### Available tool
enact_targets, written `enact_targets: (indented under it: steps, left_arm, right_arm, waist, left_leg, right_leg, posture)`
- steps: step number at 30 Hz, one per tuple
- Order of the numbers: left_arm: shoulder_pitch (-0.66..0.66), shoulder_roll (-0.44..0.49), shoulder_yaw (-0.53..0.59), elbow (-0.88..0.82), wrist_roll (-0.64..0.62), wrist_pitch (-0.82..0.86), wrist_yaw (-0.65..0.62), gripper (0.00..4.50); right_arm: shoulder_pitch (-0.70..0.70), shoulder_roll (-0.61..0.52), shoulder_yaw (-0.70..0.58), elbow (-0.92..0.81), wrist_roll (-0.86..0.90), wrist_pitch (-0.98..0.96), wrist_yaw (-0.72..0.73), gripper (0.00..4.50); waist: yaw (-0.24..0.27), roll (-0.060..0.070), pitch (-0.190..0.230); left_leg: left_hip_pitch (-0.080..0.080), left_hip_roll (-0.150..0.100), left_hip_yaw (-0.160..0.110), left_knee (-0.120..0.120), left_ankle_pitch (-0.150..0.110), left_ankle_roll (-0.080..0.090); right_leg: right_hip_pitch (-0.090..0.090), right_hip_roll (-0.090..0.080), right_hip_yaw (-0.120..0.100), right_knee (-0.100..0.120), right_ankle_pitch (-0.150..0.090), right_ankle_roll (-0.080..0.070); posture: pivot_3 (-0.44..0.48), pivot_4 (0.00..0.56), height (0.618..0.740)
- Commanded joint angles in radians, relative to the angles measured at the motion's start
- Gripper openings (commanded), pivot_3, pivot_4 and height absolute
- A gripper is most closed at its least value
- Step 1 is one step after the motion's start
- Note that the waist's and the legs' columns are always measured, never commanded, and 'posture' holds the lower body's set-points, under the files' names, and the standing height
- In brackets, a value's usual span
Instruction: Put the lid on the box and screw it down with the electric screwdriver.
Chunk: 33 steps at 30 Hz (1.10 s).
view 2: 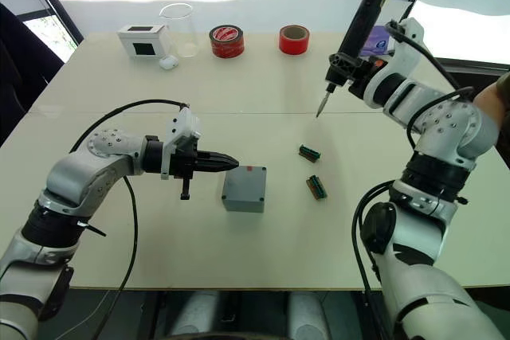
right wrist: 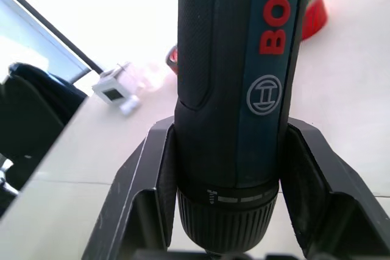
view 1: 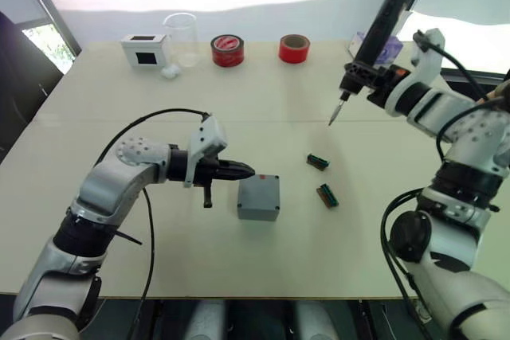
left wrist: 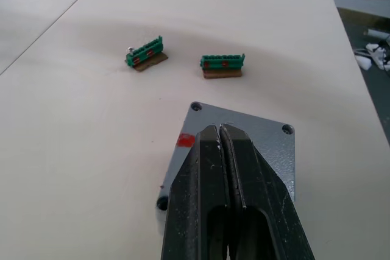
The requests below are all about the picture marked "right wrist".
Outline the black rounded object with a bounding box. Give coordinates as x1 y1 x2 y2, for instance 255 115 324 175
0 62 90 217

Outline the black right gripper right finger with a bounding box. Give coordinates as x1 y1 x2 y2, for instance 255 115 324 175
278 118 390 260

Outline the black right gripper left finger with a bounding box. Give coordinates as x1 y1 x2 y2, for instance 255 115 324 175
81 116 178 260

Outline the red plastic box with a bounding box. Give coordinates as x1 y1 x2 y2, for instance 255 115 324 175
300 0 328 41

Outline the silver metal part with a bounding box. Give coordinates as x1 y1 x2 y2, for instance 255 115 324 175
0 155 20 197

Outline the blue black electric screwdriver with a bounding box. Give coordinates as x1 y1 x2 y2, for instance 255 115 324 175
172 0 314 255

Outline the white cube device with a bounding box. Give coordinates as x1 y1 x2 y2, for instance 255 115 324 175
91 61 141 117

